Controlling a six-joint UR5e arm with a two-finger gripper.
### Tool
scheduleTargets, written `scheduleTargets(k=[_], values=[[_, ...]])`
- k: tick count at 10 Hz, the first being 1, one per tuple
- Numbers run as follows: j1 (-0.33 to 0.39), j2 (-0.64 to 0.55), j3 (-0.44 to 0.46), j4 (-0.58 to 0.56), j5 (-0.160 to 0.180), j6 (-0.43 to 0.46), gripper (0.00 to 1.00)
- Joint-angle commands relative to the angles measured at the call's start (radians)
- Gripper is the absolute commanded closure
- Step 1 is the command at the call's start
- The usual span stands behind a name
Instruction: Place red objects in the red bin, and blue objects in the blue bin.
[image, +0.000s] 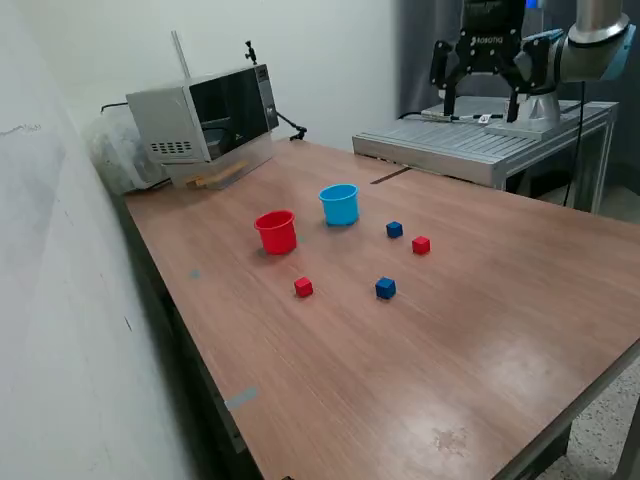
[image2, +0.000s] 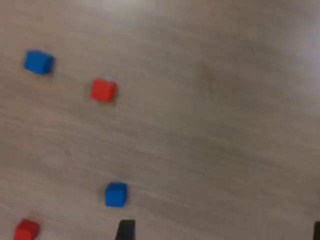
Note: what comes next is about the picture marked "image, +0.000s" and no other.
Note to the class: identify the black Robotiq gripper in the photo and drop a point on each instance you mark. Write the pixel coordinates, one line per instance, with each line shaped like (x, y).
(490, 45)

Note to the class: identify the red cube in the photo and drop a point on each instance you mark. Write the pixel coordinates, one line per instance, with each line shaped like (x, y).
(303, 287)
(421, 245)

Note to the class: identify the blue cube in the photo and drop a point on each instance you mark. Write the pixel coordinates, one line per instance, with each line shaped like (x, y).
(385, 288)
(394, 230)

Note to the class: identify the grey UR5e robot arm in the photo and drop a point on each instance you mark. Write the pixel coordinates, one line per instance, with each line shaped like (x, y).
(590, 50)

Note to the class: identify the blue plastic bin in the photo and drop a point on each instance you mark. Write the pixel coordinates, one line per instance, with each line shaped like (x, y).
(340, 207)

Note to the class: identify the red plastic bin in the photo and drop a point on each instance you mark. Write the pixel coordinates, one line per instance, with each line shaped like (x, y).
(276, 235)

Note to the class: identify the white warning tag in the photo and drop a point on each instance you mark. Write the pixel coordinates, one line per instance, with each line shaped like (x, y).
(484, 119)

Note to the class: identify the aluminium robot mounting plate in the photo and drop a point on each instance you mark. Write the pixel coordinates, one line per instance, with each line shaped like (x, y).
(500, 129)

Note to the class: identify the dark grey curtain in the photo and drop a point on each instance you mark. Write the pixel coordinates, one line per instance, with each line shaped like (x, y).
(415, 60)

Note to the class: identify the aluminium slotted robot stand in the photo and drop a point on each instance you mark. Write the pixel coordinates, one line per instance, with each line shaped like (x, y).
(450, 145)

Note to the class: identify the dark strip on table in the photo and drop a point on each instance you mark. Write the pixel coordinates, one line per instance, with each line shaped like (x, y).
(390, 175)

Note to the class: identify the clear acrylic box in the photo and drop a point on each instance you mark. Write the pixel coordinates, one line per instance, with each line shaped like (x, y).
(252, 155)

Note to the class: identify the long wooden stick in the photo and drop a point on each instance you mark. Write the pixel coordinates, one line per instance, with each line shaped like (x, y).
(225, 172)

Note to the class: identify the clear plastic rod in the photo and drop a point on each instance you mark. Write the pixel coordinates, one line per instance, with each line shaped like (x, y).
(181, 55)

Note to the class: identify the short wooden block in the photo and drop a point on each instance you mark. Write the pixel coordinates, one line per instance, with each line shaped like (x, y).
(192, 182)

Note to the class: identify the silver microwave oven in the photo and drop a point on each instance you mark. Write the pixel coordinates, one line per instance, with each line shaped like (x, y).
(165, 115)

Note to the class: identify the clear plastic bag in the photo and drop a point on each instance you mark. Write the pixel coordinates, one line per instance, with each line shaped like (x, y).
(112, 155)

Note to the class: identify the long blue tape strip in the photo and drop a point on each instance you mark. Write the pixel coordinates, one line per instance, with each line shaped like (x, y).
(241, 398)

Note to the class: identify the blue lit wrist camera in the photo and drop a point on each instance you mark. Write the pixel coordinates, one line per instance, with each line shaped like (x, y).
(533, 3)

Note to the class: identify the black clamp mount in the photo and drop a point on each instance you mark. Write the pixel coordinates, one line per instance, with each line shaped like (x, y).
(250, 50)

